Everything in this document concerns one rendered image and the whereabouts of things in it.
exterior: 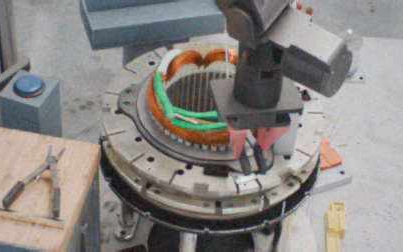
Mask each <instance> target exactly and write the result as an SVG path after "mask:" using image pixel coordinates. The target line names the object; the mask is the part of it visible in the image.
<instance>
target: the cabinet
mask: <svg viewBox="0 0 403 252"><path fill-rule="evenodd" d="M65 252H101V230H100V188H99V164H98V167H97V170H96V171H95V175H94V177H93V180H92V182H91V184H90V188H89V190H88V193H87V195H86V197H85V201H84V202H83V206H82V208H81V210H80V214H79V215H78V220H77V221H76V225H75V227H74V228H73V232H72V234H71V237H70V240H69V242H68V245H67V247H66V251H65Z"/></svg>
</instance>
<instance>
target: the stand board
mask: <svg viewBox="0 0 403 252"><path fill-rule="evenodd" d="M50 145H52V146H53V150H52V156H53V155H54V156H57V155H58V153H59V152H60V151H61V150H63V148H64V147H65V152H64V153H63V155H62V157H60V160H59V161H58V162H56V169H57V170H60V182H59V184H60V194H61V197H60V199H61V212H60V217H59V218H57V219H61V220H64V222H65V227H64V230H63V229H58V228H55V227H47V226H43V225H37V224H31V223H28V222H20V221H16V220H12V219H4V218H1V217H0V242H8V243H12V244H19V245H23V246H26V247H34V248H39V249H46V250H50V251H51V252H65V251H66V247H67V245H68V242H69V240H70V237H71V234H72V232H73V228H74V227H75V225H76V221H77V220H78V215H79V214H80V210H81V208H82V206H83V202H84V201H85V197H86V195H87V193H88V190H89V188H90V184H91V182H92V180H93V177H94V175H95V171H96V170H97V167H98V164H99V162H100V158H101V145H96V144H93V143H88V142H80V141H76V140H68V139H64V138H60V137H52V136H48V135H39V134H36V133H31V132H23V131H19V130H11V129H7V128H3V127H0V208H3V209H5V208H4V207H3V204H2V199H3V198H4V197H5V196H6V194H7V193H8V192H9V191H10V190H11V189H12V188H13V187H14V185H15V184H16V183H17V182H19V180H23V179H24V178H25V177H27V176H28V175H29V174H31V172H33V171H34V170H36V168H38V167H39V166H40V165H42V164H43V162H45V161H46V157H47V155H48V150H49V147H50ZM34 181H35V180H33V182H31V183H30V184H29V185H27V186H26V187H24V188H25V190H24V191H23V192H22V194H21V195H20V196H19V197H18V198H17V199H16V201H15V202H14V203H13V204H11V207H9V209H11V210H14V211H18V212H26V213H30V214H33V215H41V216H46V217H53V195H54V188H53V181H52V180H44V179H41V178H38V181H37V182H34ZM53 218H54V217H53Z"/></svg>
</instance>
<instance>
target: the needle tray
mask: <svg viewBox="0 0 403 252"><path fill-rule="evenodd" d="M79 8H80V15H81V19H82V22H83V26H84V28H85V30H86V34H87V37H88V41H89V42H90V47H91V49H92V51H97V50H103V49H113V48H118V47H123V67H125V66H126V65H128V64H129V63H130V62H131V61H133V60H135V59H137V58H138V57H140V56H143V55H144V54H147V53H148V52H151V51H153V53H154V50H156V49H161V48H163V47H166V49H167V50H168V51H171V50H173V45H175V44H183V43H189V41H190V38H193V37H199V36H209V35H214V34H225V33H224V30H225V16H224V14H223V13H222V11H221V9H220V7H219V4H218V3H217V1H216V0H79Z"/></svg>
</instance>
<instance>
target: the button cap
mask: <svg viewBox="0 0 403 252"><path fill-rule="evenodd" d="M41 89H42V82H41V79H40V78H39V77H36V76H34V75H25V76H23V77H20V78H19V79H18V80H17V81H16V90H17V91H18V92H20V93H22V94H35V93H36V92H39V91H40V90H41Z"/></svg>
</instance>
